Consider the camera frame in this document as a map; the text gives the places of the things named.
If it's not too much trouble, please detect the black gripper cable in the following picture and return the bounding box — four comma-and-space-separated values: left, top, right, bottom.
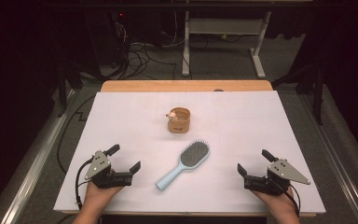
75, 158, 94, 210
287, 183, 302, 217

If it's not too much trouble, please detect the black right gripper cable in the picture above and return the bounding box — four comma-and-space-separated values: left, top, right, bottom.
287, 183, 302, 217

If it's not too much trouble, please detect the black computer tower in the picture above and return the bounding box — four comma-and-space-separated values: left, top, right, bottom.
83, 8, 131, 78

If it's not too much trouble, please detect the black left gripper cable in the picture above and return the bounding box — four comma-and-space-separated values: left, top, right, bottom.
75, 158, 94, 210

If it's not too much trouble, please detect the black floor cable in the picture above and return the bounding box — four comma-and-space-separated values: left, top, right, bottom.
56, 92, 98, 175

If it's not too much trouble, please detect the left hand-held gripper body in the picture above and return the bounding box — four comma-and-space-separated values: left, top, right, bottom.
84, 150, 134, 189

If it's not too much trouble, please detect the person's left hand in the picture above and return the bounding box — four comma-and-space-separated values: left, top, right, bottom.
79, 182, 124, 217

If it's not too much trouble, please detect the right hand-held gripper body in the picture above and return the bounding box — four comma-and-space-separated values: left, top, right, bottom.
243, 159, 311, 196

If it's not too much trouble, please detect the wooden cup with animal figure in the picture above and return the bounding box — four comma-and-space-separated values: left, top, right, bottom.
165, 106, 191, 134

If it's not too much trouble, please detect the white metal table frame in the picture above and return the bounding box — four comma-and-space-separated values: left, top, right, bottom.
181, 10, 272, 79

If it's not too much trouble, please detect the metal floor rail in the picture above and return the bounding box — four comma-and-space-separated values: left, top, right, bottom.
0, 88, 77, 224
297, 92, 358, 224

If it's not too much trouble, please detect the person's right hand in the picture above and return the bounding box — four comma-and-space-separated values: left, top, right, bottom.
251, 187, 298, 217

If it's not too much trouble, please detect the black metal stand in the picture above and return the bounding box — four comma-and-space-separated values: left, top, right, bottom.
271, 59, 325, 126
54, 59, 103, 119

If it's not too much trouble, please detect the tangle of black floor cables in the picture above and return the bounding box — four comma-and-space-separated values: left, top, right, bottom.
105, 21, 187, 81

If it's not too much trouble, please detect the white table mat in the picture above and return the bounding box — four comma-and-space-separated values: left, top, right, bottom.
53, 91, 326, 215

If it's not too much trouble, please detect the light blue hairbrush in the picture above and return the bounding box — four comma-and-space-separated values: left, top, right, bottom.
155, 139, 211, 191

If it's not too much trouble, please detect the wooden table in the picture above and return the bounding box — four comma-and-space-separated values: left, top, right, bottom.
60, 79, 318, 218

